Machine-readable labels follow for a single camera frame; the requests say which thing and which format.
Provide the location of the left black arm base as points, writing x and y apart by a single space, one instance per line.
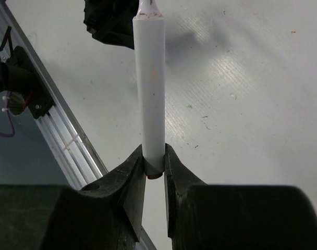
21 80

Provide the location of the white brown-tip pen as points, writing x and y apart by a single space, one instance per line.
149 41

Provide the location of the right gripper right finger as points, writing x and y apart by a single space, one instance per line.
215 216

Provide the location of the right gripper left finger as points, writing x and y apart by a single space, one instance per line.
105 214

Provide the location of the aluminium rail frame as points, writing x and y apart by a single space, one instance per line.
68 143

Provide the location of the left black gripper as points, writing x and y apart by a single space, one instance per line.
110 21

